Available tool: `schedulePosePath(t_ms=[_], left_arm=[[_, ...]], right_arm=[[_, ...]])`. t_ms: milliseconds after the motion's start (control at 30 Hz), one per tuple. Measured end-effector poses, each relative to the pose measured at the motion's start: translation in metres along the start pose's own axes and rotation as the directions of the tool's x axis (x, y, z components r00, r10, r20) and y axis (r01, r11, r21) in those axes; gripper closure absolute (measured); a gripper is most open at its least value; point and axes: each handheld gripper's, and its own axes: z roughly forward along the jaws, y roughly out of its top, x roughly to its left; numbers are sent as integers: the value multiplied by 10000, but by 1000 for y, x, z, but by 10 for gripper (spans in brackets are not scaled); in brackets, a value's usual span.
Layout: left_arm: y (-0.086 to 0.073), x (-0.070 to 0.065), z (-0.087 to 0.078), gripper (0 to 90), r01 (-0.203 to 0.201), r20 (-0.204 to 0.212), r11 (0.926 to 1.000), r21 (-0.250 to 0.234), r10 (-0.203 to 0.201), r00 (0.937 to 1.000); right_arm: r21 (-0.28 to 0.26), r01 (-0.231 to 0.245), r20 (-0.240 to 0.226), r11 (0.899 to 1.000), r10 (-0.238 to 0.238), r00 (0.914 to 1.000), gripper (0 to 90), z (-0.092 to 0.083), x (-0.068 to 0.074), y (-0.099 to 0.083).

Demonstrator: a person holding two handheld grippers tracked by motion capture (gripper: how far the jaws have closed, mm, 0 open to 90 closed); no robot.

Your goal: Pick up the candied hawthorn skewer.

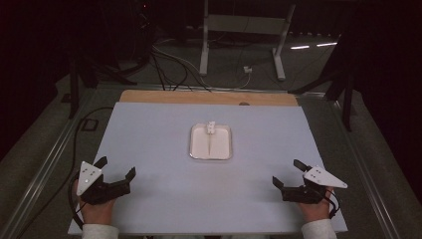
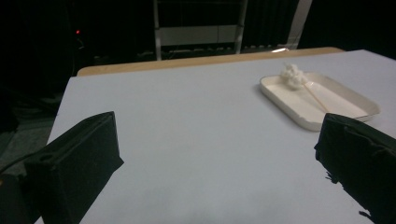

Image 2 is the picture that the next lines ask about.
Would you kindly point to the pale blue table mat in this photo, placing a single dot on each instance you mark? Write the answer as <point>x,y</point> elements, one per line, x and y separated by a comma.
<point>202,124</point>

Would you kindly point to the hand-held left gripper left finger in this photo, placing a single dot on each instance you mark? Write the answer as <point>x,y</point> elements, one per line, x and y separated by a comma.
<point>74,161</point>

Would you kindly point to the white post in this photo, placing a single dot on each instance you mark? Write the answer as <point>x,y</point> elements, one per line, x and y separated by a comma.
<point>299,21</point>

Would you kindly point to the white tissue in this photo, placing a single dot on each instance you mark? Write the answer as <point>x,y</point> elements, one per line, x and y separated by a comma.
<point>292,76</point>

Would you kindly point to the grey metal stand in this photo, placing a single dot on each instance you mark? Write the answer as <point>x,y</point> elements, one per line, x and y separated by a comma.
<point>186,35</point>

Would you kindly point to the thin wooden stick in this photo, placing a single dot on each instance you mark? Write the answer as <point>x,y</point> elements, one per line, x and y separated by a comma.
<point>316,99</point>

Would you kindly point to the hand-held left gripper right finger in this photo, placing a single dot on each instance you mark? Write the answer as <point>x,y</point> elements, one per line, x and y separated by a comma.
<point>361,161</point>

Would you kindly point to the white rectangular tray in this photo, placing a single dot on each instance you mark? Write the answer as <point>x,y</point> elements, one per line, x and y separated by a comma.
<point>299,102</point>

